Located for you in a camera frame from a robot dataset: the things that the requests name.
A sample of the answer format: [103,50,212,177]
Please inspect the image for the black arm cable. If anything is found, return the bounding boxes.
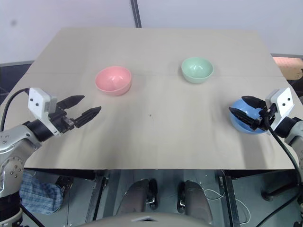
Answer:
[264,110,303,191]
[0,87,30,132]

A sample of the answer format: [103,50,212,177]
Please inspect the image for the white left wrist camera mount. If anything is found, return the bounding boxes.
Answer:
[27,87,60,137]

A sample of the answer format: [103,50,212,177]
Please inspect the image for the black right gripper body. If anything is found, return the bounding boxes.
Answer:
[252,105,278,132]

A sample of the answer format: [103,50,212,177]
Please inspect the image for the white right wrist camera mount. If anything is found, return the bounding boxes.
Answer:
[265,87,295,131]

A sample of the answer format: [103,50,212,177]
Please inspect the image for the green plastic bowl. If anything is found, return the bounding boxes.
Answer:
[181,57,214,84]

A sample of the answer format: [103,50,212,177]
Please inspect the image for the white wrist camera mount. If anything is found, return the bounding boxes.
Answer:
[265,87,295,131]
[27,87,60,137]

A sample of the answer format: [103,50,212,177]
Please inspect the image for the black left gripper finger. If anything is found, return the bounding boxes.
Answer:
[56,95,85,111]
[75,106,102,129]

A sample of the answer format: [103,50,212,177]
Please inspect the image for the blue plastic bowl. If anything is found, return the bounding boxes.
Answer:
[229,98,273,135]

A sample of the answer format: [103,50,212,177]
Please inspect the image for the pink red plastic bowl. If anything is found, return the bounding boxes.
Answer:
[94,66,132,96]

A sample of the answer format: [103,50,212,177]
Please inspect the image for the dark metal table leg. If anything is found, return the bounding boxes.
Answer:
[218,169,241,227]
[84,169,111,221]

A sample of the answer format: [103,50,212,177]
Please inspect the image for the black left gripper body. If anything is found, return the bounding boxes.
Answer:
[48,107,77,136]

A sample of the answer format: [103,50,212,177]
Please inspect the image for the blue checkered cloth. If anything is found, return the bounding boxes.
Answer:
[19,172,64,215]

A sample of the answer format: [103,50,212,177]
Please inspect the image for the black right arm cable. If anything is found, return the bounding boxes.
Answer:
[264,110,303,191]

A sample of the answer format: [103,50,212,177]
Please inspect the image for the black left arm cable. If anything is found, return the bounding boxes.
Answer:
[0,87,30,132]

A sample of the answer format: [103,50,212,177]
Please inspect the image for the thin white cable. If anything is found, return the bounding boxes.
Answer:
[204,188,251,223]

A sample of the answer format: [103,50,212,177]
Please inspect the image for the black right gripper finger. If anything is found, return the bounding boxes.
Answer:
[229,106,258,130]
[241,95,267,109]

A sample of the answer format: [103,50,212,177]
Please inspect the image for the brown cardboard box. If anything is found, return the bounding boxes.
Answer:
[272,56,303,80]

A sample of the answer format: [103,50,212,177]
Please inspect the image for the dark vertical wall strip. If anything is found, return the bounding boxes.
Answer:
[130,0,142,28]

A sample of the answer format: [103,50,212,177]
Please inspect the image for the dark grey rounded shell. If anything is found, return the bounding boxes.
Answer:
[177,180,213,224]

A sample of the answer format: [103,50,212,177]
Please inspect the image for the grey curved body panel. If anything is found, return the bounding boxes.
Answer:
[89,212,215,227]

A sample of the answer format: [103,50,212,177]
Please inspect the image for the black floor stand base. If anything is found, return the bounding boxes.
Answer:
[261,185,298,202]

